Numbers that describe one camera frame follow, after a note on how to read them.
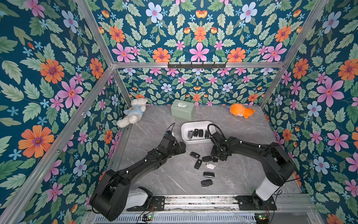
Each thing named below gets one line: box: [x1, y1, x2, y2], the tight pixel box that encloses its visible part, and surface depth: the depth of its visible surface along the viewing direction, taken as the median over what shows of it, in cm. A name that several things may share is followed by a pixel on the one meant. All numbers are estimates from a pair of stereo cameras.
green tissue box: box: [170, 98, 196, 121], surface depth 111 cm
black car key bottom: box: [200, 179, 214, 187], surface depth 82 cm
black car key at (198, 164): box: [194, 158, 203, 170], surface depth 88 cm
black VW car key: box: [193, 128, 199, 137], surface depth 104 cm
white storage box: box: [180, 120, 216, 145], surface depth 103 cm
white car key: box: [205, 162, 217, 170], surface depth 88 cm
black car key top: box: [198, 129, 204, 138], surface depth 103 cm
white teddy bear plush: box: [116, 98, 149, 128], surface depth 107 cm
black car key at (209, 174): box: [203, 171, 215, 178], surface depth 85 cm
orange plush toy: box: [229, 103, 256, 119], surface depth 111 cm
